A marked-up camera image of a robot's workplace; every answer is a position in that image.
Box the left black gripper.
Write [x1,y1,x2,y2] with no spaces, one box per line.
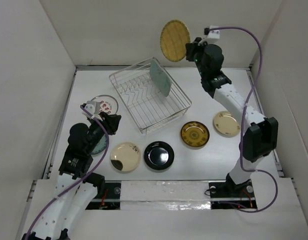
[86,111,121,153]

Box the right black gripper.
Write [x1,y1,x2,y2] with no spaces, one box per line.
[187,37,213,78]

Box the white plate with red characters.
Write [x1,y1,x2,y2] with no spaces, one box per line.
[91,94,119,115]

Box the bamboo pattern round plate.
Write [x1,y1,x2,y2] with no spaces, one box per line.
[160,19,190,62]

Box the light green rectangular tray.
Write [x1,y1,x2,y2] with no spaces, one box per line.
[149,59,172,97]

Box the glossy black plate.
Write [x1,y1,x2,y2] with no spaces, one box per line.
[144,141,175,171]

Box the cream plate with brown flowers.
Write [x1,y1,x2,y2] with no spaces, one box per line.
[213,111,240,137]

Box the yellow brown patterned plate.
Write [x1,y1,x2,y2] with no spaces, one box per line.
[180,121,210,148]

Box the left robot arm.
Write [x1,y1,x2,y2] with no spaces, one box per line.
[22,112,121,240]

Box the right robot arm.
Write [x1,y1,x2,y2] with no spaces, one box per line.
[185,37,278,198]

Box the blue green patterned plate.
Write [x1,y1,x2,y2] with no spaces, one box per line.
[91,135,108,155]

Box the cream plate with black patch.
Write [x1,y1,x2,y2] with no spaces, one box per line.
[110,142,141,173]

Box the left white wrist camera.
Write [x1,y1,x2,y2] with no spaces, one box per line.
[83,100,100,119]

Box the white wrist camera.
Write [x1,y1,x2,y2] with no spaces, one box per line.
[83,100,100,119]
[204,25,220,43]

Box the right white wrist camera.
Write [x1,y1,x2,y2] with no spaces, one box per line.
[204,25,220,43]

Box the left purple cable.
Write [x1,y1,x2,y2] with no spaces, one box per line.
[23,104,110,240]

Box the purple cable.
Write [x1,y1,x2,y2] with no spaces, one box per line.
[211,26,278,213]
[23,104,110,240]

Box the wire dish rack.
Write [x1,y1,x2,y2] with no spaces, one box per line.
[109,57,192,134]

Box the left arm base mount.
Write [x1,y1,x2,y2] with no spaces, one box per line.
[86,181,121,210]

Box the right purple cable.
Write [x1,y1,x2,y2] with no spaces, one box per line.
[211,26,278,213]

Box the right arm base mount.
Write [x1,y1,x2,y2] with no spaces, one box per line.
[204,181,257,210]

